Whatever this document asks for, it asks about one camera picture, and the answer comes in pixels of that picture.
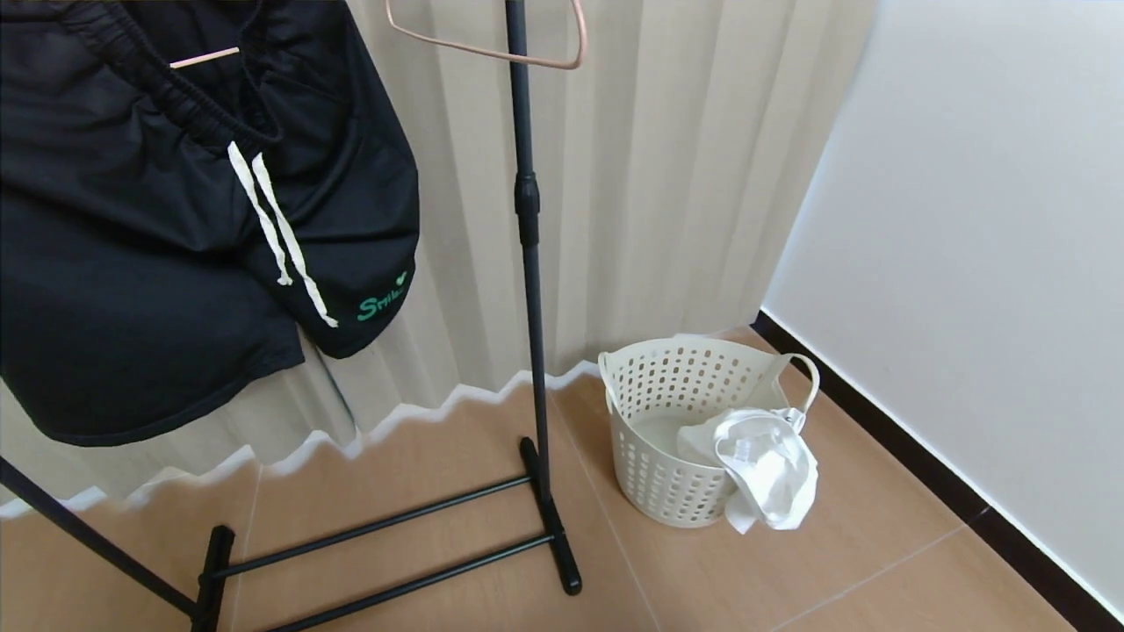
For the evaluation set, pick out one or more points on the black shorts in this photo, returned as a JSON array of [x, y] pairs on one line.
[[132, 263]]

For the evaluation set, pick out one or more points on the pink clothes hanger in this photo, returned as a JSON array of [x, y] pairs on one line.
[[492, 53], [206, 58]]

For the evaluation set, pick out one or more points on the black clothes rack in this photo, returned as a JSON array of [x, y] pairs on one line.
[[527, 263]]

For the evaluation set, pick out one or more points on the white laundry basket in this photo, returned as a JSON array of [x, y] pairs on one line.
[[650, 474]]

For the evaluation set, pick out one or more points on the heap of clothes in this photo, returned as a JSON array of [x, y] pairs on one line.
[[773, 474]]

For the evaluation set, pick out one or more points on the beige curtain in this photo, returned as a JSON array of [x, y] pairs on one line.
[[659, 175]]

